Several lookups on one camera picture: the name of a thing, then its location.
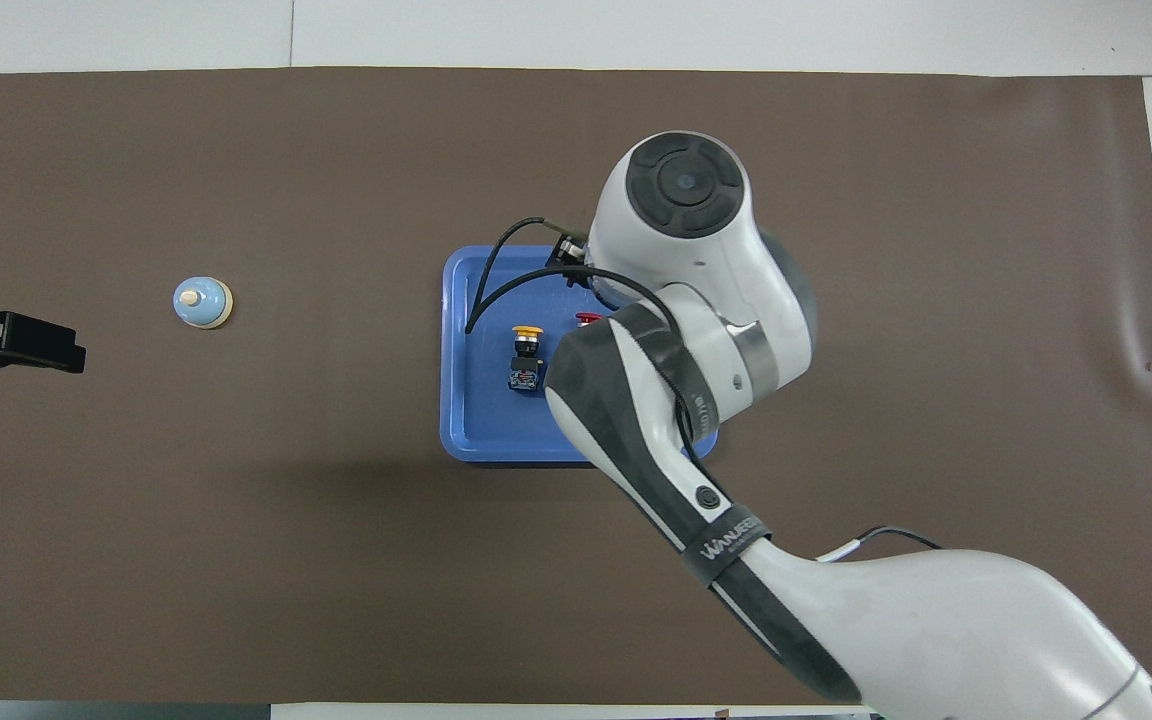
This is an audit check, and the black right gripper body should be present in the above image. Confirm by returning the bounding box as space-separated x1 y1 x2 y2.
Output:
546 233 603 292

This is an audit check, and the yellow push button switch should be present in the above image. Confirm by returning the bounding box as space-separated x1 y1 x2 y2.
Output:
506 324 546 392

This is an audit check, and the blue plastic tray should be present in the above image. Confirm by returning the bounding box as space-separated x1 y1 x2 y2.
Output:
439 245 718 464

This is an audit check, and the brown table mat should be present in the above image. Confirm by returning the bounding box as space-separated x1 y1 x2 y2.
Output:
0 67 1152 706

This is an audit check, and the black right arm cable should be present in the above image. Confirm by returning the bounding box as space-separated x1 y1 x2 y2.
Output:
464 217 942 563

